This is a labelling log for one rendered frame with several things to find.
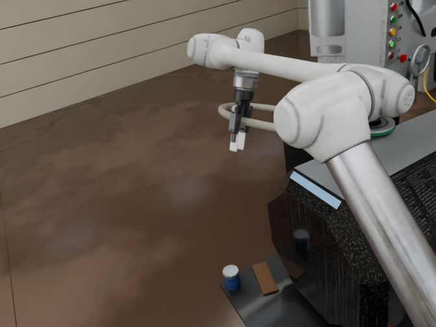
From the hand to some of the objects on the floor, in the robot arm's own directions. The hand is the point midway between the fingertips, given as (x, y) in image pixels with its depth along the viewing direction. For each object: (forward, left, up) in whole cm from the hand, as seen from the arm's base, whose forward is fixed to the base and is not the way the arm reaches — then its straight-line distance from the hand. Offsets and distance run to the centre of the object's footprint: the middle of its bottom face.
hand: (237, 141), depth 138 cm
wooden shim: (+30, -32, -117) cm, 125 cm away
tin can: (+41, -14, -118) cm, 126 cm away
